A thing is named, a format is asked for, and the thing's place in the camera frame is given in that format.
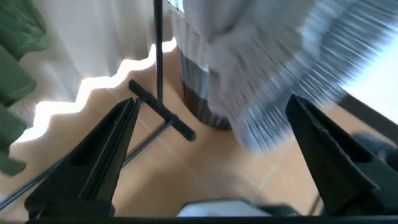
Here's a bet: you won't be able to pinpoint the white laundry basket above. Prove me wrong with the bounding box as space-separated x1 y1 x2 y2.
167 0 233 131

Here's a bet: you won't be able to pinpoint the pale grey shorts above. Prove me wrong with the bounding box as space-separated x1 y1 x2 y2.
183 0 398 153

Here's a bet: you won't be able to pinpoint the black clothes rack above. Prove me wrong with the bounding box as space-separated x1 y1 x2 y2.
0 0 197 212

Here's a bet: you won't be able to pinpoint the beige curtain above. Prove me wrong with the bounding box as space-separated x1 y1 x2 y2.
9 0 174 110

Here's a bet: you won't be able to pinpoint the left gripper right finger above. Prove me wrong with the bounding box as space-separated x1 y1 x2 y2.
285 94 398 217

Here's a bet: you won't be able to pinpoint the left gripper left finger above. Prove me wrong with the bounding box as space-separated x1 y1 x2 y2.
24 97 141 218

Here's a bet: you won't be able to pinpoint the green long-sleeved shirt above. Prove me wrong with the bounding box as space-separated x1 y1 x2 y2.
0 0 52 177

